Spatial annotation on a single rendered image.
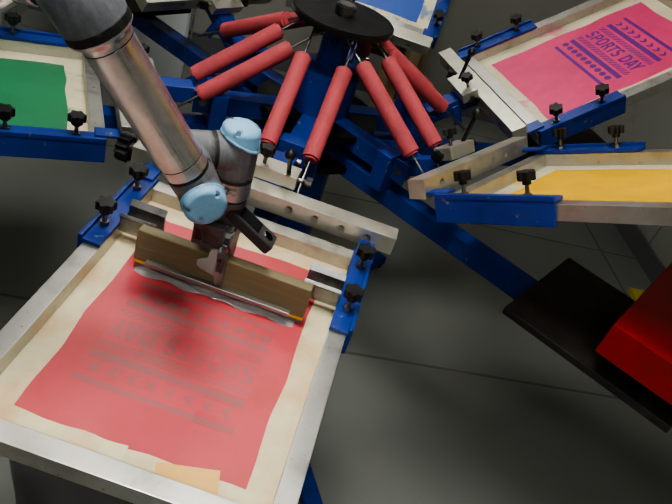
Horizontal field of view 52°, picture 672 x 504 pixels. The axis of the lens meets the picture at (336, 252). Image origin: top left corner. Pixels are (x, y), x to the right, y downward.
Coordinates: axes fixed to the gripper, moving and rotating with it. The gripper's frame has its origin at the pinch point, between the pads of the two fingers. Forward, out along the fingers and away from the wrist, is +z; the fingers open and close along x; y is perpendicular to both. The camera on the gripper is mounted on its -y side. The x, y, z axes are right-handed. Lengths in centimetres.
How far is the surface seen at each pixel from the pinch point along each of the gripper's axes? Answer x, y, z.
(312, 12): -84, 8, -33
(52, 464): 52, 9, 2
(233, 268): 1.5, -2.1, -4.0
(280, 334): 6.0, -15.5, 5.1
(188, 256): 1.5, 7.7, -3.2
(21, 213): -112, 114, 97
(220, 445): 36.9, -13.1, 5.3
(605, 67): -135, -88, -31
